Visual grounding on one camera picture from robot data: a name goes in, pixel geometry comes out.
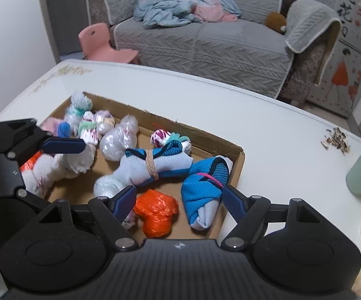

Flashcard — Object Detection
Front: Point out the pink fluffy pompom hat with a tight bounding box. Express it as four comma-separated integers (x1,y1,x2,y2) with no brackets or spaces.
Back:
40,117,72,138

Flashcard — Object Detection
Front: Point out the white green leaf sock roll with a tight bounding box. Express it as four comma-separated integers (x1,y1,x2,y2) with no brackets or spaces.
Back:
21,144,96,199

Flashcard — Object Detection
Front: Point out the white pink teal sock roll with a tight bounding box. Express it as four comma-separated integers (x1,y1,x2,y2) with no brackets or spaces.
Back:
77,111,99,146

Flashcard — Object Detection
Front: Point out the white fluffy teal sock roll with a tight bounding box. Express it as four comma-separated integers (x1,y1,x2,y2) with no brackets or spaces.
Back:
64,91,93,131

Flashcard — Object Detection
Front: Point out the blue knit sock bundle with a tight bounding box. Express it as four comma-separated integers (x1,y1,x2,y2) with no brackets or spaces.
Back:
180,156,234,231

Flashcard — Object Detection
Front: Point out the pale pink sock roll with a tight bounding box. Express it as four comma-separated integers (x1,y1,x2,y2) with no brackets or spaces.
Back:
94,110,116,136

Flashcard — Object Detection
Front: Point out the clear bubble wrap bundle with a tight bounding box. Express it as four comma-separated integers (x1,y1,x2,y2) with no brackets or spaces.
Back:
99,114,139,162

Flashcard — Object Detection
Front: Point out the blue white striped sock roll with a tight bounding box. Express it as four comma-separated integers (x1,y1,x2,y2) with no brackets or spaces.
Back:
113,140,194,186

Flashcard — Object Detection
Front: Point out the magenta white teal sock roll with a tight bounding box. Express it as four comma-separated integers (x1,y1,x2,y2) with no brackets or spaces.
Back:
150,129,192,155

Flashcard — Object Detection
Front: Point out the orange plastic bag bundle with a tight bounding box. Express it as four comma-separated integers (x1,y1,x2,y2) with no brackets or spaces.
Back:
20,151,43,172

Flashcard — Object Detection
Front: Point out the brown cardboard box tray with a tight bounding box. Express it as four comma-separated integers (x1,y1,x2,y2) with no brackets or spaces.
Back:
20,91,244,239

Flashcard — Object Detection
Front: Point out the pink small chair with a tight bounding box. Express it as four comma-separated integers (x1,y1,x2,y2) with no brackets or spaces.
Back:
78,23,139,64

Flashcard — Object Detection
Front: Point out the sunflower seed shell pile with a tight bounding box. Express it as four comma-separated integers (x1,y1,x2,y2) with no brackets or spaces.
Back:
321,127,351,155

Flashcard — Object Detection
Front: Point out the grey sofa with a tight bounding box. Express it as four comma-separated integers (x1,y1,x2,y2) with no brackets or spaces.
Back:
86,0,341,102

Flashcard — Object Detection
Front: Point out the brown plush toy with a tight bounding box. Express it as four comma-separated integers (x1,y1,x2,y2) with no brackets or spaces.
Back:
264,12,286,35

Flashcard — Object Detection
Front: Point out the decorated refrigerator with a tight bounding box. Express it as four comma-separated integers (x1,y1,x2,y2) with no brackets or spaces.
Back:
306,0,361,118

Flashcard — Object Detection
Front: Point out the light blue blanket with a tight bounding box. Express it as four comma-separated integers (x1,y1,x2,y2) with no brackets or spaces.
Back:
133,0,241,29

